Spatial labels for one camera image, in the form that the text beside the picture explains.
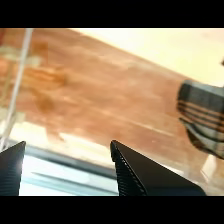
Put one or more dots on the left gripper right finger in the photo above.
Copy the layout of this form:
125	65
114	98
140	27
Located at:
146	176

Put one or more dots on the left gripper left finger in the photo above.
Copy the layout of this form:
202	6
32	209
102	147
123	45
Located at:
10	173

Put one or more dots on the checked shirt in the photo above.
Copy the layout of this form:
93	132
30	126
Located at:
203	113

